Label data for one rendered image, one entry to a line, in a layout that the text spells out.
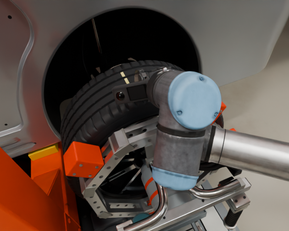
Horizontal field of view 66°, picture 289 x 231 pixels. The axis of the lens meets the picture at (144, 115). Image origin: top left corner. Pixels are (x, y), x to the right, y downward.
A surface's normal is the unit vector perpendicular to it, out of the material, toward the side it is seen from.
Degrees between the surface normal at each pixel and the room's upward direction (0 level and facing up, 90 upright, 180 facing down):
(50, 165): 0
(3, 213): 90
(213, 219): 0
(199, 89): 59
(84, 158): 45
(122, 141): 0
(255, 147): 23
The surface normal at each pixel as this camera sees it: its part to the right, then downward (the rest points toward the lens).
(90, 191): 0.35, 0.65
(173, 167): -0.25, 0.19
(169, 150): -0.48, 0.15
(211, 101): 0.26, 0.15
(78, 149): 0.58, -0.72
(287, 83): -0.11, -0.69
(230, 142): -0.19, -0.36
